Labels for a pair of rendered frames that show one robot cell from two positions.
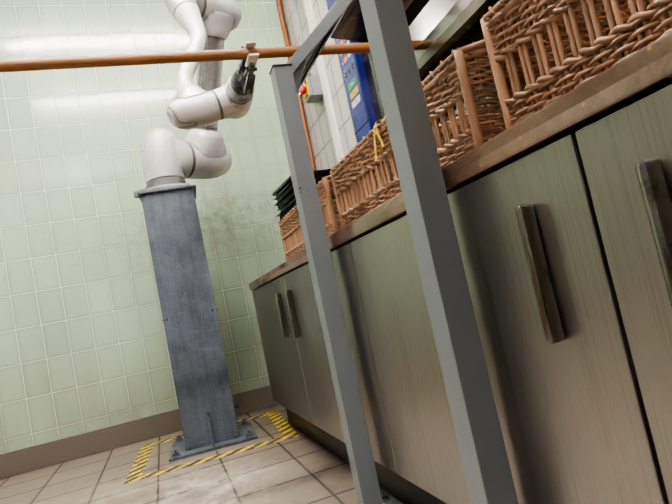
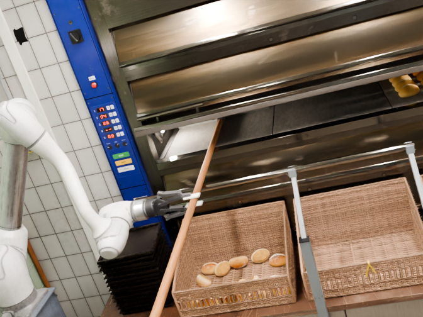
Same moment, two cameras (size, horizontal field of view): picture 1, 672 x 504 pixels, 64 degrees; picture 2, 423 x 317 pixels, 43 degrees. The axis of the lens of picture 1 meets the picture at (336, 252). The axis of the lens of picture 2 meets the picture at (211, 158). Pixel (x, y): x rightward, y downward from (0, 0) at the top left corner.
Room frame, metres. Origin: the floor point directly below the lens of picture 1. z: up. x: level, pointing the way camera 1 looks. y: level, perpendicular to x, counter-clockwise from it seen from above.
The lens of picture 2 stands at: (0.31, 1.73, 2.12)
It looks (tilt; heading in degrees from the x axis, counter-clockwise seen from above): 21 degrees down; 303
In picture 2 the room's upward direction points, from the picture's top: 17 degrees counter-clockwise
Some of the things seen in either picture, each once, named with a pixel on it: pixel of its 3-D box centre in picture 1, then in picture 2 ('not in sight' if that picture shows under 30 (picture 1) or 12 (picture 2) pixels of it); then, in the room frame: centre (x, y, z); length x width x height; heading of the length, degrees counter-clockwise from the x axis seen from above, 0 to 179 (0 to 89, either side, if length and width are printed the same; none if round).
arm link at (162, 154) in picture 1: (163, 155); (4, 272); (2.15, 0.61, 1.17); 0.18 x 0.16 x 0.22; 136
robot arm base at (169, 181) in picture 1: (162, 189); (16, 304); (2.14, 0.64, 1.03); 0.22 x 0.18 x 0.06; 105
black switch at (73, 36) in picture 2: not in sight; (72, 32); (2.08, -0.19, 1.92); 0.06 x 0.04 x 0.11; 19
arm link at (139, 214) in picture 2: (240, 87); (141, 209); (1.72, 0.20, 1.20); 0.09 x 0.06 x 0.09; 109
